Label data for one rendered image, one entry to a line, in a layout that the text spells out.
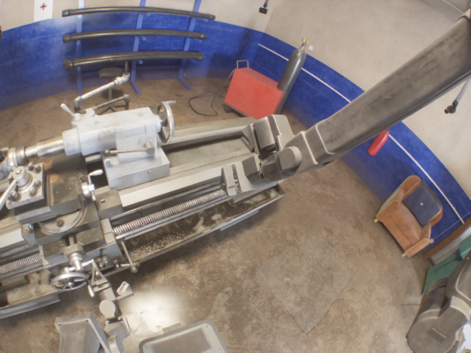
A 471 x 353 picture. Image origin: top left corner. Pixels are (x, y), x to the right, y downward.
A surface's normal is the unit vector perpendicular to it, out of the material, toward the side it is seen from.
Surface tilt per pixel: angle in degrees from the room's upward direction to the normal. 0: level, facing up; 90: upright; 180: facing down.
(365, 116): 91
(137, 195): 36
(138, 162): 62
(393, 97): 91
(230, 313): 0
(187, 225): 0
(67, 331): 49
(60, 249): 0
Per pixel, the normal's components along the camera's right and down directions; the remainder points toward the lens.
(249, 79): -0.52, 0.48
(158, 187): 0.58, -0.13
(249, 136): -0.84, 0.15
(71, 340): -0.14, -0.99
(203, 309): 0.30, -0.66
